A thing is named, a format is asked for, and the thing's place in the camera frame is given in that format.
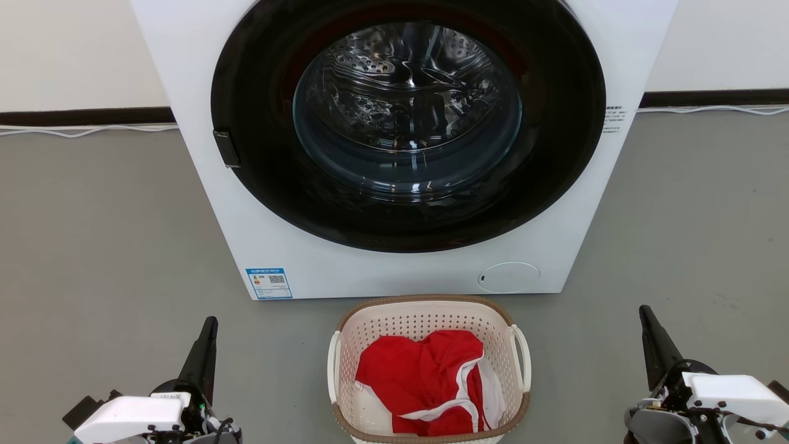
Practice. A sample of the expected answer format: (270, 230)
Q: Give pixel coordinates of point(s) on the red garment with white trim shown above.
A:
(413, 376)

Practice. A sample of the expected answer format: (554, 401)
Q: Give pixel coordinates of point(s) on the blue energy label sticker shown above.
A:
(269, 283)

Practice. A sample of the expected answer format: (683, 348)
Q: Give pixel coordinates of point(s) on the steel washing machine drum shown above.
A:
(382, 80)

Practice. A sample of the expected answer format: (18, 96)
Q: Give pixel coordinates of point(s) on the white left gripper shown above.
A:
(132, 414)

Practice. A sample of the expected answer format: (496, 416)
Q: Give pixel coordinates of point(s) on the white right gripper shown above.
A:
(733, 394)

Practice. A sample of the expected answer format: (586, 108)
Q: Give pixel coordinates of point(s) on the white front-load washing machine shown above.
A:
(370, 274)

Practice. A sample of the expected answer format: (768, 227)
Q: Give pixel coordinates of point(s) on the round black washing machine door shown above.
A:
(265, 185)

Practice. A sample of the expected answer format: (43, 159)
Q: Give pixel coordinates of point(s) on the round white filter cover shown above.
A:
(508, 277)

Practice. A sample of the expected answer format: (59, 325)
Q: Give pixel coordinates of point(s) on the cream perforated laundry basket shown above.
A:
(419, 319)

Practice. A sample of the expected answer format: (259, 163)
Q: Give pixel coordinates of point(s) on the small printed text label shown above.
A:
(613, 120)

